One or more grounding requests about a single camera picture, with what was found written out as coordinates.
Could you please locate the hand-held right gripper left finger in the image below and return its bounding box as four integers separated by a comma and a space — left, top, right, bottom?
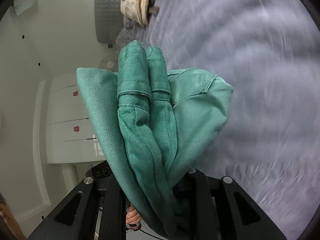
27, 174, 128, 240

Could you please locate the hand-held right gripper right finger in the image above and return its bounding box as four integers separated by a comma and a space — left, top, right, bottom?
175, 167, 287, 240

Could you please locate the green button-up shirt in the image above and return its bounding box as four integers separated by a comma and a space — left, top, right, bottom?
76, 40, 234, 239

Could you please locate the person's left hand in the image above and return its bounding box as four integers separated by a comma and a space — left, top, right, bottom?
126, 206, 142, 224

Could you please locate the white dresser with red decals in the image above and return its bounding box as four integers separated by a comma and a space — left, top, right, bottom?
46, 72, 106, 165

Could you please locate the white round fan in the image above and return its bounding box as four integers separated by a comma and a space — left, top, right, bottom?
100, 54, 118, 72

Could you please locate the purple fleece blanket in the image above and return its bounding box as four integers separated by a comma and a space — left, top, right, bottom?
116, 0, 320, 230

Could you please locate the grey quilted headboard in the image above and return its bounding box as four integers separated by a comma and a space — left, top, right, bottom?
94, 0, 125, 43

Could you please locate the beige patterned blanket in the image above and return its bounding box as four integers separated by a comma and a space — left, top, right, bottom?
120, 0, 163, 26

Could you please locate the black cable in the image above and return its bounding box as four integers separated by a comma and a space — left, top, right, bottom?
139, 227, 164, 238

